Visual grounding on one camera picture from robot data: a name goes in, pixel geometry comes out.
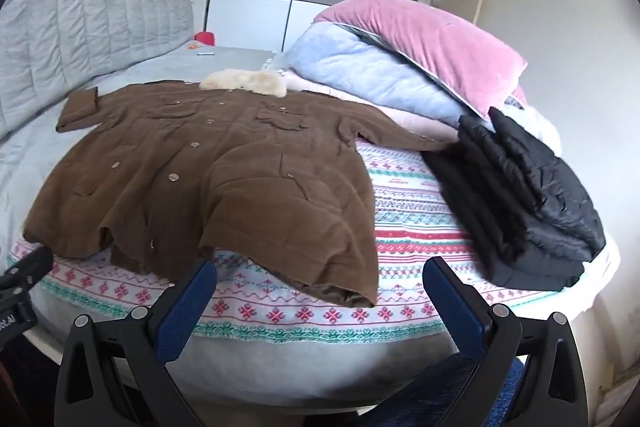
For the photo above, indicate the light blue quilt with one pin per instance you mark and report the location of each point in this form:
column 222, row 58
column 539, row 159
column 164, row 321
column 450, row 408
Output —
column 360, row 67

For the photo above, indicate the pale pink blanket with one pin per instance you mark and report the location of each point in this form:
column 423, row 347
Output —
column 400, row 117

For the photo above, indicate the black furry cloth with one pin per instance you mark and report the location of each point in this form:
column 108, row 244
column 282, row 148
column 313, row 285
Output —
column 470, row 202

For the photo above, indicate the printed patterned blanket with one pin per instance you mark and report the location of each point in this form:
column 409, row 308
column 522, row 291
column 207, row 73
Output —
column 410, row 217

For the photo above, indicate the grey bed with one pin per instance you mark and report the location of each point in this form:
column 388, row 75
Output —
column 30, row 167

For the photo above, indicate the small red item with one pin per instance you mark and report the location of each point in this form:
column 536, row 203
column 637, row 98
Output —
column 205, row 38

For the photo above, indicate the pile of clothes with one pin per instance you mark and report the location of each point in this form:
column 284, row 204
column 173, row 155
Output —
column 430, row 42

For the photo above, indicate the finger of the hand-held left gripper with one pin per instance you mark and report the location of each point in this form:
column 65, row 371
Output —
column 30, row 267

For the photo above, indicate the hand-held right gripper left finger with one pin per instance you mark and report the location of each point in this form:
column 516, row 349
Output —
column 187, row 304

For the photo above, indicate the black puffer jacket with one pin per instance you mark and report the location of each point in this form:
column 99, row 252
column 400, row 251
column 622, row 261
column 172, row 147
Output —
column 545, row 202

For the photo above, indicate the white quilt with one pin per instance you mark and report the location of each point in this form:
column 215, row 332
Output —
column 542, row 127

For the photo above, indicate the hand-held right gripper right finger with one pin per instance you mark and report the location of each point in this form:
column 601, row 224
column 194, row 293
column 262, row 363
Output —
column 452, row 302

